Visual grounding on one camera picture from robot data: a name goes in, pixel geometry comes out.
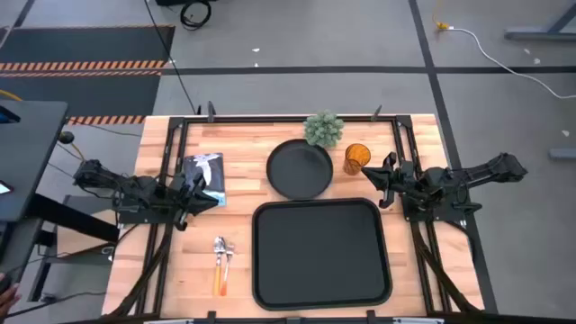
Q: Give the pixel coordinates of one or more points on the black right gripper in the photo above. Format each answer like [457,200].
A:
[402,180]

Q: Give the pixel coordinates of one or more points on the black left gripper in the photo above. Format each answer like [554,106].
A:
[186,198]

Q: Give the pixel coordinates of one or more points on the amber faceted glass cup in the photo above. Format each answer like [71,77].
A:
[357,158]

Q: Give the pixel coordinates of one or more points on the black round plate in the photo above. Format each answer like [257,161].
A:
[299,171]

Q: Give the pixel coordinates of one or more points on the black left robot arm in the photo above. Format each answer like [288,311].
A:
[135,191]

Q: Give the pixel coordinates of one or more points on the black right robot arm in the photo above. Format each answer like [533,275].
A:
[450,177]

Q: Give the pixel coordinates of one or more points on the black rectangular tray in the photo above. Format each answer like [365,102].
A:
[321,256]

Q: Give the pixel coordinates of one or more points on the blue illustrated book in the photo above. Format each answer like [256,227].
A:
[211,166]

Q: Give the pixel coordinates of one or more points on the green artificial potted plant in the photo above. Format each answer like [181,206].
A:
[323,129]

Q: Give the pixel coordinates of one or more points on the yellow plug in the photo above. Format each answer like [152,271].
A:
[443,26]

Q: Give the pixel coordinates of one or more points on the black side desk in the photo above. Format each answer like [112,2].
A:
[31,153]

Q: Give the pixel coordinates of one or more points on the grey desk foot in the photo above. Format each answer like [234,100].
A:
[562,154]

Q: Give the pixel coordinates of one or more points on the black hazard-striped floor mat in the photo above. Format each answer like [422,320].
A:
[81,45]

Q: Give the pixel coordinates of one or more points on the grey desk leg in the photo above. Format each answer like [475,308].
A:
[531,33]

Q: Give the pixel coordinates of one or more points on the person's hand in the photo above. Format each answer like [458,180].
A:
[6,299]

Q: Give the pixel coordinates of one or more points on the black upright frame post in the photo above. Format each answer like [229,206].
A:
[371,317]
[211,317]
[375,114]
[210,112]

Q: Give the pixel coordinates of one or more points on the black metal table frame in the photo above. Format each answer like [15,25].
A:
[270,119]

